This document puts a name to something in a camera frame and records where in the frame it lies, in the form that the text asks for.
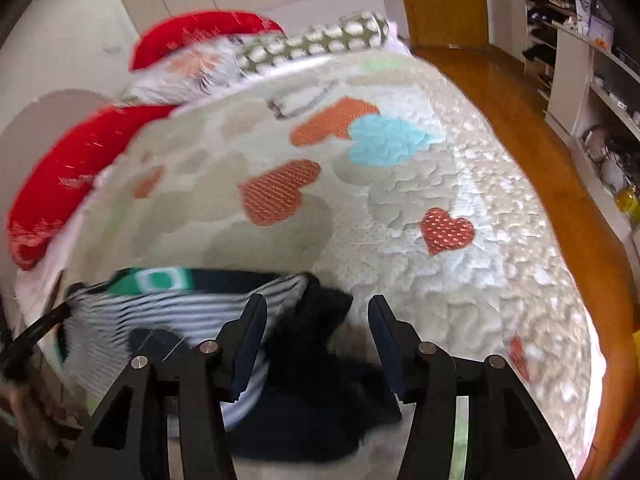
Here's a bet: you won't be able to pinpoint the wooden door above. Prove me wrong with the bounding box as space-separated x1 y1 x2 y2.
395 0 492 48

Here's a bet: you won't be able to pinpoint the heart print quilted blanket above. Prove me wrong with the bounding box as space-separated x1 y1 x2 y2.
65 52 608 480

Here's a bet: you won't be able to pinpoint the black pants with striped lining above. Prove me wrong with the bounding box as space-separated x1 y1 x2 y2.
60 267 404 463

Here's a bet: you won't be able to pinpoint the black cable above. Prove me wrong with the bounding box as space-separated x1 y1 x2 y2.
0 304 72 366

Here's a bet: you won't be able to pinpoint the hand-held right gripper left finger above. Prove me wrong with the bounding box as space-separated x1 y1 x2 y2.
65 294 269 480

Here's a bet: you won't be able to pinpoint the white round pot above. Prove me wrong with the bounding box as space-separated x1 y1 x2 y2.
600 157 626 192

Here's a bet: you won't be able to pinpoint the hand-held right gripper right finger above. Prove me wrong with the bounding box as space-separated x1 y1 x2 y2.
368 296 576 480

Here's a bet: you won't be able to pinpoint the polka dot pillow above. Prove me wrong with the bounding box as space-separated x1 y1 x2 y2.
235 10 393 73

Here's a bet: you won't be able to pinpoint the white shelf unit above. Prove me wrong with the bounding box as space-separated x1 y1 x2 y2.
520 0 640 246

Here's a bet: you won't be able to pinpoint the red pillow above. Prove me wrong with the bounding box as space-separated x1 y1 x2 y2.
7 105 176 271
129 10 286 72

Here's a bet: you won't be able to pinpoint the yellow bottle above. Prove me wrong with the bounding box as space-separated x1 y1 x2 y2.
616 186 640 216

